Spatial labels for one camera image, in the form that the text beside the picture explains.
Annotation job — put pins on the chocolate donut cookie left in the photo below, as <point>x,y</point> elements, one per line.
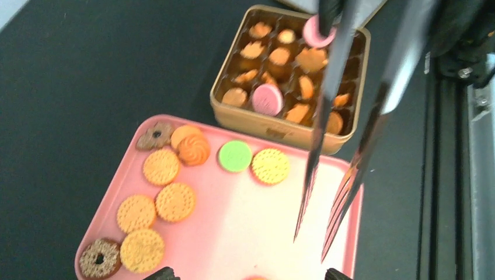
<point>100,259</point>

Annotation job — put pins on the clear plastic tin lid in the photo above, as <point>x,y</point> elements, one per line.
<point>363,13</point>

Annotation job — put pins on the gold cookie tin box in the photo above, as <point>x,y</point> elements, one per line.
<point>268,48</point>

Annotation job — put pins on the chocolate donut cookie right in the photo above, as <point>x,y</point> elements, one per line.
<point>155,137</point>

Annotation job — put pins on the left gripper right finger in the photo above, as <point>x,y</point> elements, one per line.
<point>334,274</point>

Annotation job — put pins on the pink round cookie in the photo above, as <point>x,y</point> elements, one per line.
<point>312,36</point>
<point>267,99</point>

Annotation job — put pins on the pink plastic tray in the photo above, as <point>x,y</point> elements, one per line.
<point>241,228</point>

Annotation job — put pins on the chocolate donut cookie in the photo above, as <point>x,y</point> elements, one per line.
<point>155,137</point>
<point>100,259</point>

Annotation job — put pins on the green round cookie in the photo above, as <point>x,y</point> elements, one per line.
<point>235,156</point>

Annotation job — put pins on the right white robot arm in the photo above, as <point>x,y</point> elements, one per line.
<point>461,35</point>

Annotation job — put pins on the large round sugar cookie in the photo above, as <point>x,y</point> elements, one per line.
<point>270,166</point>

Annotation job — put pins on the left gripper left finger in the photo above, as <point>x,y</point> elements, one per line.
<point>165,273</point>

